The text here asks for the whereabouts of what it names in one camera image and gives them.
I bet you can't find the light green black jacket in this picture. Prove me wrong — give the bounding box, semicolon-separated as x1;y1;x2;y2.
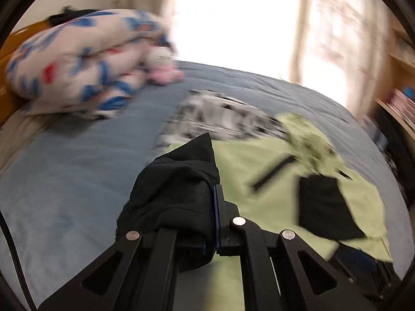
115;112;394;311

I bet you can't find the blue bed blanket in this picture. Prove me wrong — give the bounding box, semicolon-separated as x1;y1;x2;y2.
1;62;414;304

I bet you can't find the black white patterned garment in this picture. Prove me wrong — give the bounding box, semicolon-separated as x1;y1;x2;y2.
153;90;287;157

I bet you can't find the beige pillow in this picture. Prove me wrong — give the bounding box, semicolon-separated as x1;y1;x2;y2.
0;111;62;175

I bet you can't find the white pink cat plush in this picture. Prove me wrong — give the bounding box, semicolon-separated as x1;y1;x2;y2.
145;46;184;86

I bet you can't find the floral pink blue quilt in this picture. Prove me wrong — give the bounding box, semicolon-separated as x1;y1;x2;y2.
5;9;167;119

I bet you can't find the floral sheer curtain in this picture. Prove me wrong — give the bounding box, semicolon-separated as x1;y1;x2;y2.
289;0;390;119

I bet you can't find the black knitted garment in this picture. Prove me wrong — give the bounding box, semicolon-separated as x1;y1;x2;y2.
47;6;97;27

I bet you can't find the black cable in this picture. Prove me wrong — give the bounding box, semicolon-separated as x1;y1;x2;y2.
0;210;38;311

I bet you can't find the wooden wall shelf unit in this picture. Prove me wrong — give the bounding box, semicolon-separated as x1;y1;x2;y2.
369;13;414;152

